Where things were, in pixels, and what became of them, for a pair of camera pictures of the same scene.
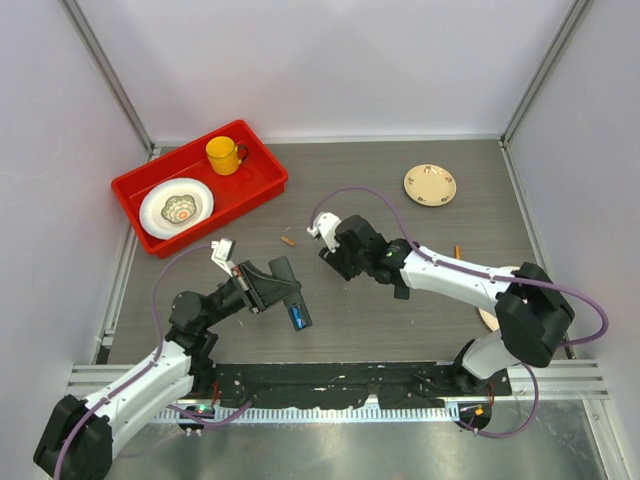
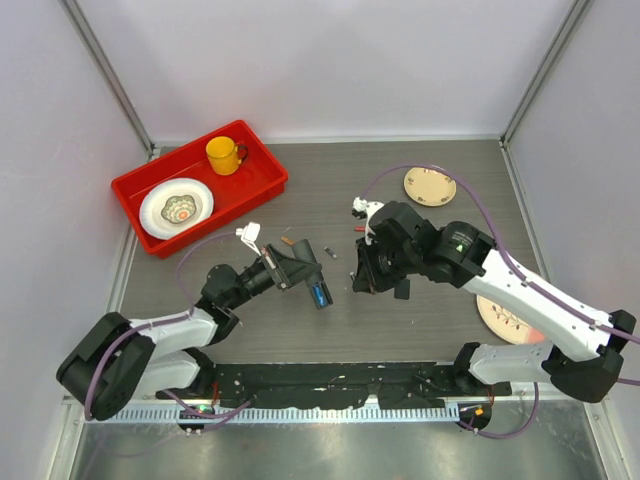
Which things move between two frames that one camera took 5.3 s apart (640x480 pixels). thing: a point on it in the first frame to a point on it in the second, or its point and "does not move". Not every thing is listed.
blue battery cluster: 298,316 to 319,295
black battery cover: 401,292 does not move
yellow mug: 223,154 does not move
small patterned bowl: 178,209 does not move
